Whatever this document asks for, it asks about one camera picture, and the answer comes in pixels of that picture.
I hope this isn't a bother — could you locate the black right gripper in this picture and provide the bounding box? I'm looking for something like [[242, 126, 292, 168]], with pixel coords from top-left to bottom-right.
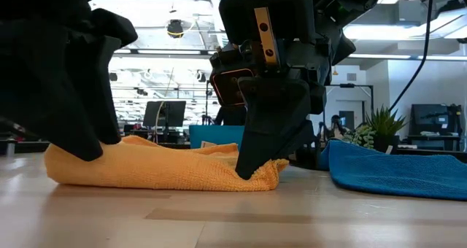
[[209, 0, 331, 181]]

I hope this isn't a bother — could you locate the black robot arms pair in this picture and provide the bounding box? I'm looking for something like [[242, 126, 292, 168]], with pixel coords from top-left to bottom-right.
[[315, 114, 364, 147]]

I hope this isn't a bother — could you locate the wide black monitor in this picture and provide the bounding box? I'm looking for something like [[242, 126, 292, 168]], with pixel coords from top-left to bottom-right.
[[409, 103, 463, 136]]

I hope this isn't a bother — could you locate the dark office desk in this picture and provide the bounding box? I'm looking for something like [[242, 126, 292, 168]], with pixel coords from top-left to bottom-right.
[[405, 133, 463, 151]]

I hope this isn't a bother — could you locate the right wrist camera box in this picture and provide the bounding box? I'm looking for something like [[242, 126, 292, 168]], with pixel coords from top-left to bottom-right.
[[209, 67, 257, 107]]

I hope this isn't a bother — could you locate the black gantry frame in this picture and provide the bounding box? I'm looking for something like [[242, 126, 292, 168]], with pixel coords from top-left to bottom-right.
[[323, 82, 375, 132]]

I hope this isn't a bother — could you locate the potted succulent plant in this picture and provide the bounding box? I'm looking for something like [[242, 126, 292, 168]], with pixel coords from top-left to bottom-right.
[[341, 104, 410, 155]]

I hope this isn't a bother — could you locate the blue microfiber towel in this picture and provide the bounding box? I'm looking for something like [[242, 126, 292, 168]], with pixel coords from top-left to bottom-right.
[[317, 138, 467, 202]]

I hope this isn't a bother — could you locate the teal plastic basket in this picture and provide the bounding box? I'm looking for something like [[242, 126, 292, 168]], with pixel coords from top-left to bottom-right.
[[188, 124, 246, 150]]

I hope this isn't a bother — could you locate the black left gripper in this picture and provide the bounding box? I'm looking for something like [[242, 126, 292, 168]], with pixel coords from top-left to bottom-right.
[[0, 0, 139, 162]]

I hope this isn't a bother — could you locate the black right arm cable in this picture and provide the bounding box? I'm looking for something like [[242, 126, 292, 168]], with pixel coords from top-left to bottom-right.
[[387, 0, 435, 112]]

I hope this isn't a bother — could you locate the black monitor on stand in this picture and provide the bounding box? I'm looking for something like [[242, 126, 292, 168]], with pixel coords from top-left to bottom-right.
[[142, 100, 188, 143]]

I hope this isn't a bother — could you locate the orange microfiber towel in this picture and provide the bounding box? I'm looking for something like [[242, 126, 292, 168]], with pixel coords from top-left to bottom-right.
[[43, 134, 290, 193]]

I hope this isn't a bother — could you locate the black ceiling camera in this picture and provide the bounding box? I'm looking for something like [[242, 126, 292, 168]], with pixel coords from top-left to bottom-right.
[[166, 18, 185, 39]]

